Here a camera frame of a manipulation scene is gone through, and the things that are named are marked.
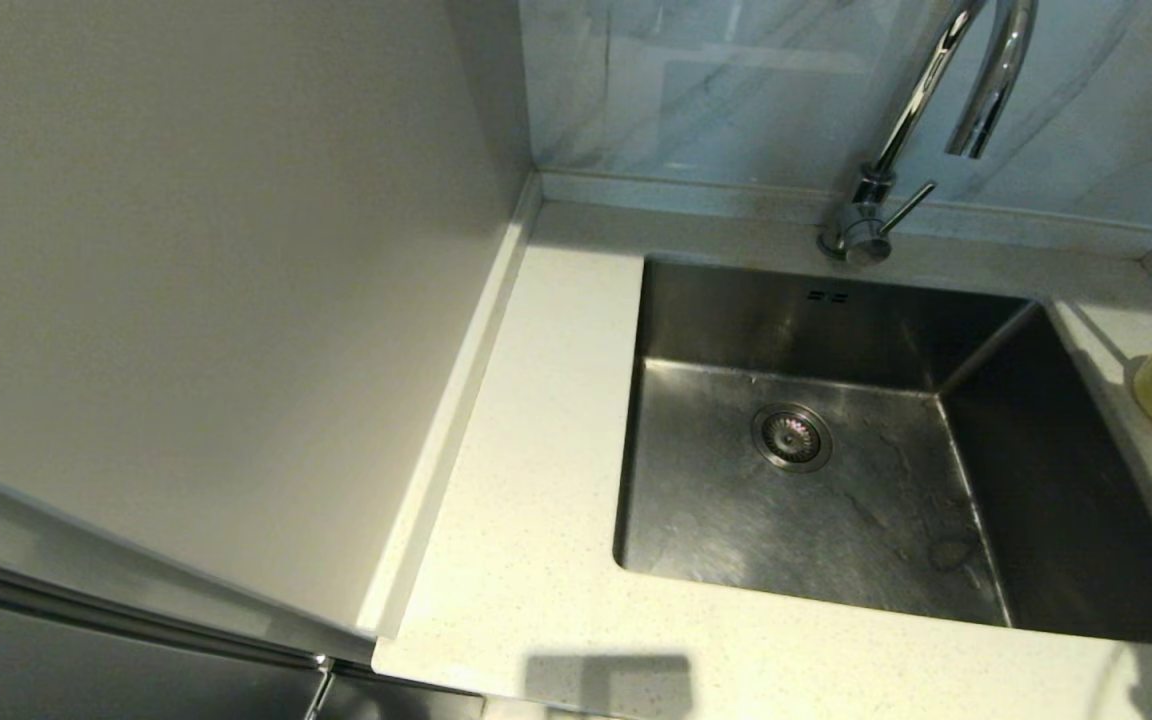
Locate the stainless steel sink basin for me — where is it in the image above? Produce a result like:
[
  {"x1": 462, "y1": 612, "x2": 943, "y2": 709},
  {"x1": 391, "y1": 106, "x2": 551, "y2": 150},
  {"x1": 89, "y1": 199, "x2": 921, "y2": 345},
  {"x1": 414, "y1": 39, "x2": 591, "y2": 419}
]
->
[{"x1": 612, "y1": 256, "x2": 1152, "y2": 647}]

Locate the round metal drain strainer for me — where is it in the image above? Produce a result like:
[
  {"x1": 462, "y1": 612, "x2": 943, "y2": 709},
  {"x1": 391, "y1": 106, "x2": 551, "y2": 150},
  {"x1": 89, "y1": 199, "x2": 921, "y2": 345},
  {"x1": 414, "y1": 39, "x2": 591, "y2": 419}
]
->
[{"x1": 750, "y1": 402, "x2": 834, "y2": 474}]

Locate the chrome gooseneck faucet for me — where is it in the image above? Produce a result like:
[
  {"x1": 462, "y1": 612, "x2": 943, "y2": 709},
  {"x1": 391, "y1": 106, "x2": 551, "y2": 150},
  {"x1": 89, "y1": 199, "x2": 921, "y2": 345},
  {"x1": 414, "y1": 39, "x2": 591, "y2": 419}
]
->
[{"x1": 816, "y1": 0, "x2": 1038, "y2": 268}]

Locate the dark grey cabinet front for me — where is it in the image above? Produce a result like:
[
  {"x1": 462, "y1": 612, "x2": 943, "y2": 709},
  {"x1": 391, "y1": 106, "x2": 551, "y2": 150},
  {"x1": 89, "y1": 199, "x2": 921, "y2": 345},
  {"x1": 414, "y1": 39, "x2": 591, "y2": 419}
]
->
[{"x1": 0, "y1": 450, "x2": 485, "y2": 720}]

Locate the metal cabinet handle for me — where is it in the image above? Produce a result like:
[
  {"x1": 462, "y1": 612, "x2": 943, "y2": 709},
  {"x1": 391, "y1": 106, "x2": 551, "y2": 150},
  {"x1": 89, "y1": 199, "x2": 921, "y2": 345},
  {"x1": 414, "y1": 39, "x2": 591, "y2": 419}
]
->
[{"x1": 302, "y1": 654, "x2": 338, "y2": 720}]

